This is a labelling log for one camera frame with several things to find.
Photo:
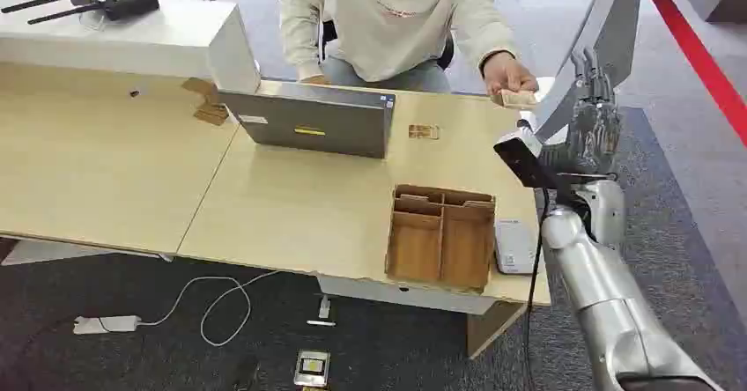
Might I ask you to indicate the small white plug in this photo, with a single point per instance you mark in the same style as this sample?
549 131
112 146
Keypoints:
323 312

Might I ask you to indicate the person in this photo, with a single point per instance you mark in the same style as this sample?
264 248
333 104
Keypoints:
388 24

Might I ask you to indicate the wooden card box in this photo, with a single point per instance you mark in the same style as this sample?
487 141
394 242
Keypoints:
440 239

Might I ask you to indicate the white power adapter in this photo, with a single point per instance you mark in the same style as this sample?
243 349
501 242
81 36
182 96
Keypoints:
107 324

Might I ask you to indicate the small silver device with screen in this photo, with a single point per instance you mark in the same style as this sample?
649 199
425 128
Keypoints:
311 368

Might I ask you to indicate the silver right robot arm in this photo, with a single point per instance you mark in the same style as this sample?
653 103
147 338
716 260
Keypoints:
607 312

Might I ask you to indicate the white cabinet block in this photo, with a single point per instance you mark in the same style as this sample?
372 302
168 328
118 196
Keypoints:
146 38

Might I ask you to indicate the white flat device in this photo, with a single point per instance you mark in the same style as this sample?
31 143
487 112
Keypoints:
515 247

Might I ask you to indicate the tan printed card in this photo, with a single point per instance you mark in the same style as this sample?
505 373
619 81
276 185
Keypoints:
516 99
423 131

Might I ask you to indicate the grey slanted panel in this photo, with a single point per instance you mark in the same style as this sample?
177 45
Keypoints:
607 26

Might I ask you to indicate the grey laptop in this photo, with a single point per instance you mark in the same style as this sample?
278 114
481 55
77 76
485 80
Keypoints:
315 121

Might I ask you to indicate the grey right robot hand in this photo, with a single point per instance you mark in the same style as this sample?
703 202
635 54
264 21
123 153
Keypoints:
595 131

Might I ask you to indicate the brown tape patch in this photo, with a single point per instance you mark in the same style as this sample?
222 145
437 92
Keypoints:
207 103

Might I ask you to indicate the person's left hand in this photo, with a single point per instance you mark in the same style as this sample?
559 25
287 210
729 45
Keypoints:
506 73

